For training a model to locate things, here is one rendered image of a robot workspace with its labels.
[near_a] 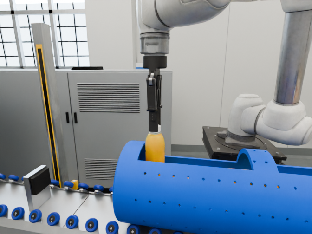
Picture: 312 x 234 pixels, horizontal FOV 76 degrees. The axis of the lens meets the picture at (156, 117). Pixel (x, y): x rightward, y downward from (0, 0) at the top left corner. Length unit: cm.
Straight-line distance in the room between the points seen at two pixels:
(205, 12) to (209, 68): 288
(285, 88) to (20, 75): 235
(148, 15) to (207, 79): 281
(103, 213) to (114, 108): 140
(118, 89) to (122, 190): 156
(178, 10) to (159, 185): 46
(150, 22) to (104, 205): 73
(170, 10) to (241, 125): 80
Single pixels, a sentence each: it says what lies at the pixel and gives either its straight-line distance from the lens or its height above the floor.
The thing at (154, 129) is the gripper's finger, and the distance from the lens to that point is 64.
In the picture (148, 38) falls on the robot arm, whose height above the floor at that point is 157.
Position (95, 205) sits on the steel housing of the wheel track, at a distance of 96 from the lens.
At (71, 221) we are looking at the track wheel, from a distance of 84.
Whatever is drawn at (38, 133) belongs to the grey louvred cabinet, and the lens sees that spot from 261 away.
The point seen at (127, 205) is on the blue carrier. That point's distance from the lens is 66.
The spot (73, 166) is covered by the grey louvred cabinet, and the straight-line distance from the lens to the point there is 257.
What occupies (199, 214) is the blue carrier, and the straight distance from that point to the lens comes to 63.
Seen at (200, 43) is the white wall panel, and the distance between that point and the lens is 333.
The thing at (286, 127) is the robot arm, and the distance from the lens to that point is 106.
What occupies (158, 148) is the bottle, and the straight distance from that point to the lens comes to 66.
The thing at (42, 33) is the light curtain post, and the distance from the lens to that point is 120.
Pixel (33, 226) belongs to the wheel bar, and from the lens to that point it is 95.
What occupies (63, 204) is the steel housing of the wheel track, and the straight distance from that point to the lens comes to 100.
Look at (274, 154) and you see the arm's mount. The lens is 121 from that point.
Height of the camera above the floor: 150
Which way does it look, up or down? 15 degrees down
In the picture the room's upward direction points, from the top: straight up
